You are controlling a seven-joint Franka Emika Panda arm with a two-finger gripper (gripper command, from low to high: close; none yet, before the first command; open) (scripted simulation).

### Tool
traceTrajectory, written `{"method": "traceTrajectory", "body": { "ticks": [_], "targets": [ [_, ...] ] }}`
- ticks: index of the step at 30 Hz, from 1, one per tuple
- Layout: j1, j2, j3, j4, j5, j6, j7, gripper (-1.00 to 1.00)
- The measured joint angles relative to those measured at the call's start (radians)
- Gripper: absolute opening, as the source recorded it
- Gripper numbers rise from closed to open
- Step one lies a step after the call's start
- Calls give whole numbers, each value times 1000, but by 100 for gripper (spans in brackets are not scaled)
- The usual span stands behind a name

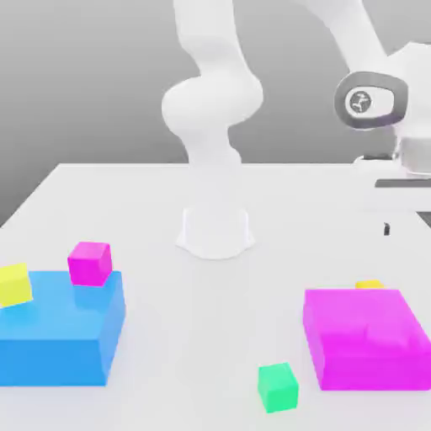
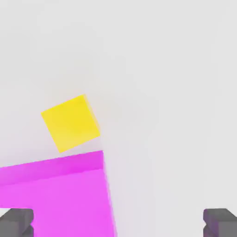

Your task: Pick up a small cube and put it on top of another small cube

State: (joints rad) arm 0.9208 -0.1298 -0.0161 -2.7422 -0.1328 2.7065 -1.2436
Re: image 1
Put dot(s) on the large blue box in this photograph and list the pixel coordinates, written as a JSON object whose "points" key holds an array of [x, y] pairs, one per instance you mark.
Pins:
{"points": [[57, 340]]}

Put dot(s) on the small green cube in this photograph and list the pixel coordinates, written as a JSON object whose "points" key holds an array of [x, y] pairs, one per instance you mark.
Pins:
{"points": [[277, 387]]}

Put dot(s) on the large magenta box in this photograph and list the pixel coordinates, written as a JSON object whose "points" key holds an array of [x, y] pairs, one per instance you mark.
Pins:
{"points": [[367, 350]]}

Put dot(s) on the small magenta cube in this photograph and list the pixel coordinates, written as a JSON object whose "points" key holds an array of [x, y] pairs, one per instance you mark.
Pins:
{"points": [[88, 264]]}

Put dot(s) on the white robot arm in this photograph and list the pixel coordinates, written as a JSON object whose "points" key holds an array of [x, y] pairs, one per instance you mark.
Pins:
{"points": [[212, 101]]}

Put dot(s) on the small yellow cube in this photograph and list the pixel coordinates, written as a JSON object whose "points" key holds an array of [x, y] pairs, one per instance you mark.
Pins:
{"points": [[369, 285], [13, 286]]}

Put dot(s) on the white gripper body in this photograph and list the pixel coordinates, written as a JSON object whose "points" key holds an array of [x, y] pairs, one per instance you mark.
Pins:
{"points": [[400, 198]]}

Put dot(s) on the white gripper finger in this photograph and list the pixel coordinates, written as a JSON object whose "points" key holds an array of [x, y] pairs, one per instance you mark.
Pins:
{"points": [[386, 229]]}

